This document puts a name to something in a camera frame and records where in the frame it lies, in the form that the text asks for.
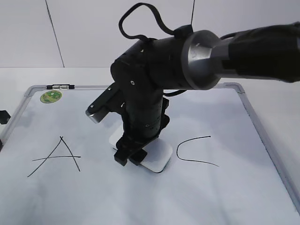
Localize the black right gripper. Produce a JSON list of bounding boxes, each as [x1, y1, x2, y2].
[[114, 90, 169, 166]]

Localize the white rectangular whiteboard eraser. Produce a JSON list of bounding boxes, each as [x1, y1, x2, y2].
[[108, 125, 173, 173]]

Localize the white board with aluminium frame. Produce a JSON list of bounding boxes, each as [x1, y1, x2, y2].
[[0, 83, 300, 225]]

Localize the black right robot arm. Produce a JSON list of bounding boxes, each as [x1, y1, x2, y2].
[[111, 22, 300, 165]]

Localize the round green sticker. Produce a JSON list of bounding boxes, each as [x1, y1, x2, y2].
[[40, 90, 62, 104]]

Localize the black silver hanging clip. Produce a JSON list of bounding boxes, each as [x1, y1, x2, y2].
[[46, 84, 75, 90]]

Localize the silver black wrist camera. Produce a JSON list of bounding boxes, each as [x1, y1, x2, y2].
[[85, 82, 124, 123]]

